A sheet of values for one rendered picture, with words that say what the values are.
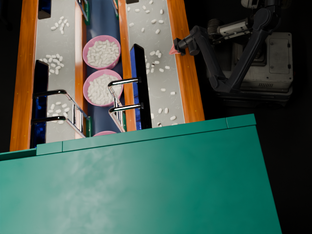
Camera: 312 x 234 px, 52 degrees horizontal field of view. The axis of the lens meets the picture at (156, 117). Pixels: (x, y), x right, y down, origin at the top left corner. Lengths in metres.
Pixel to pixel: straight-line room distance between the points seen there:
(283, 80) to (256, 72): 0.19
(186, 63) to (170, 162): 1.38
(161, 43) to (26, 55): 0.96
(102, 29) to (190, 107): 0.96
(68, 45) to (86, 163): 1.66
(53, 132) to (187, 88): 0.89
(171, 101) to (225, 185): 1.29
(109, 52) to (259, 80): 1.07
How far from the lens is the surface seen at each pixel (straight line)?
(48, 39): 2.51
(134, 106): 1.59
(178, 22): 2.29
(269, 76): 2.42
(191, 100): 1.97
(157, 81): 2.07
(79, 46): 2.34
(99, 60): 2.25
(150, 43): 2.24
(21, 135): 2.18
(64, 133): 2.09
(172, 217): 0.75
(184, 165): 0.77
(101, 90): 2.15
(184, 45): 1.95
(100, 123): 2.10
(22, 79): 2.38
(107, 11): 2.59
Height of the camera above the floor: 2.54
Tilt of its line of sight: 66 degrees down
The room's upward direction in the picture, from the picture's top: 18 degrees counter-clockwise
